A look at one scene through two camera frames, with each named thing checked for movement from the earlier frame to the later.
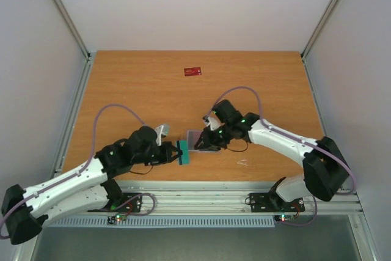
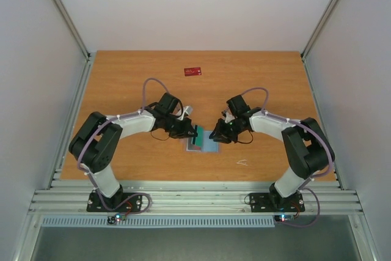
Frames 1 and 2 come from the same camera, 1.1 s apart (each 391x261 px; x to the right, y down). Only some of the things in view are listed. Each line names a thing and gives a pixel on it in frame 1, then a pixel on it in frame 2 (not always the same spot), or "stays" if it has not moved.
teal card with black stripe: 184,158 -> 199,140
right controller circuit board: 284,217 stays
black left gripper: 168,147 -> 183,133
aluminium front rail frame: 226,198 stays
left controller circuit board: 112,219 stays
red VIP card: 192,71 stays
